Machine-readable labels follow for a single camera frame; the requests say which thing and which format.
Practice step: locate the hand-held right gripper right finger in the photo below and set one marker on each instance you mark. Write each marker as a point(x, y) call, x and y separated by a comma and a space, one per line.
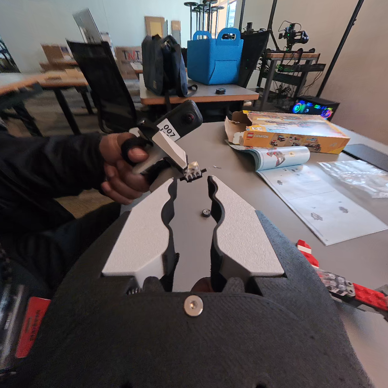
point(245, 239)

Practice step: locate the clear plastic bag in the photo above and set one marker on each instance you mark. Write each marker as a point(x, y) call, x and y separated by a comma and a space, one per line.
point(357, 175)

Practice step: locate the red toy brick model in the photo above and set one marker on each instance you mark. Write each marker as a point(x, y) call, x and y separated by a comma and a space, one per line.
point(368, 295)

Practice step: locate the yellow toy brick box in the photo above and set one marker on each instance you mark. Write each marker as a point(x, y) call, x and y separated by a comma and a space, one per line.
point(288, 138)

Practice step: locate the silver laptop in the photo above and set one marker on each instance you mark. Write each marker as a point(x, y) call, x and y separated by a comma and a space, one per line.
point(88, 25)

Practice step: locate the small grey toy brick assembly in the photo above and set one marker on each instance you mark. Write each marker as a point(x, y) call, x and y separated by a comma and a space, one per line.
point(192, 172)

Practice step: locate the person's left forearm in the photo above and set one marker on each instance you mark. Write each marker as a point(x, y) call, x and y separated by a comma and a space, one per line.
point(45, 169)

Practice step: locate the black equipment rack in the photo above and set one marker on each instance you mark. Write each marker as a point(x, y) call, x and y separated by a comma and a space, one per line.
point(291, 72)

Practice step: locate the toy instruction booklet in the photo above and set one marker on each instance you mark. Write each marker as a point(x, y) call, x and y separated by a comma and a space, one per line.
point(303, 194)

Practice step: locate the black camera rig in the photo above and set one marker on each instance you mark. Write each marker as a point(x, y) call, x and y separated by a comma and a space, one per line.
point(294, 35)

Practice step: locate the wooden framed board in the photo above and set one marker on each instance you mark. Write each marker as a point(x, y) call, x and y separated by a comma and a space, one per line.
point(154, 27)
point(176, 31)

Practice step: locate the grey desk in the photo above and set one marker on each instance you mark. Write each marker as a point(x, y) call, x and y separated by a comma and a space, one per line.
point(236, 163)

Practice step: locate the cardboard box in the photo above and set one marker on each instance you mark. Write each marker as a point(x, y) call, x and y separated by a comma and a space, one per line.
point(53, 53)
point(127, 57)

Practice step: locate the dark blue backpack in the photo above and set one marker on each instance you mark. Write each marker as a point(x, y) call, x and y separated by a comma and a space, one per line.
point(160, 66)

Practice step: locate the computer case with coloured lights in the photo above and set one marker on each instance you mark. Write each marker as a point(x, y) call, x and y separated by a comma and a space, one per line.
point(315, 106)

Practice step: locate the small black toy wheel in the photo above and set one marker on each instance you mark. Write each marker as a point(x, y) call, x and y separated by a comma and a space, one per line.
point(206, 212)

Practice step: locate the row of black bar stools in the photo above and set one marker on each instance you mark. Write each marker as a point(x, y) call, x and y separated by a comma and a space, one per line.
point(204, 12)

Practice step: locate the wooden edged table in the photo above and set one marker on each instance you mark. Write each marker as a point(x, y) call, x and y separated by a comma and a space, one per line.
point(60, 80)
point(239, 92)

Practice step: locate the black flat tablet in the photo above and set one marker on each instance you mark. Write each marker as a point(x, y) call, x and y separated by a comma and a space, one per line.
point(366, 153)

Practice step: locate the black stand pole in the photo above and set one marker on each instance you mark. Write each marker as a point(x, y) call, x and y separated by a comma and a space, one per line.
point(341, 45)

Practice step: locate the small black object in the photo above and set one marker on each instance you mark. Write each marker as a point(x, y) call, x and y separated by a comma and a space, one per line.
point(221, 90)

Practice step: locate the person's left hand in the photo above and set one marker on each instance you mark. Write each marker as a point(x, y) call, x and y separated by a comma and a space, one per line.
point(116, 175)

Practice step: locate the black mesh office chair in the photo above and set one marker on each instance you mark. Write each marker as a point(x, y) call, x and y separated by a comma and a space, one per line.
point(103, 85)

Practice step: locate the blue felt bag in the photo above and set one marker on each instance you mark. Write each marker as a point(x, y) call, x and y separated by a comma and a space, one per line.
point(212, 57)

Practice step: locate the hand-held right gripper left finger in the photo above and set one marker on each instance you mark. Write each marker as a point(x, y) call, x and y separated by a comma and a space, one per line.
point(142, 239)

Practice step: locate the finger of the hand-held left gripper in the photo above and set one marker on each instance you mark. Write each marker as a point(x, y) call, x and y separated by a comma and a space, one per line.
point(171, 150)

